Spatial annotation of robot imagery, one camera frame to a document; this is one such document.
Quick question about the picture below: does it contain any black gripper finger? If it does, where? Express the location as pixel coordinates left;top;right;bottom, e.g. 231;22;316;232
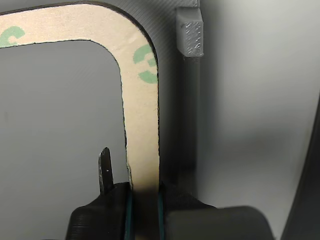
65;146;135;240
157;180;276;240

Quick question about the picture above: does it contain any gray flat mat plate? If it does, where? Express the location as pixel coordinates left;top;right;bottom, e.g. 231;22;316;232
281;92;320;240

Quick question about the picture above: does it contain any gray plastic box tray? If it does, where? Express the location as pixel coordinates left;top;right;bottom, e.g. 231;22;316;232
0;0;205;240

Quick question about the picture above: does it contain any beige tape-backed rectangular frame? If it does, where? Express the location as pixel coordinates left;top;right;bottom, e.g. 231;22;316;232
0;1;161;240

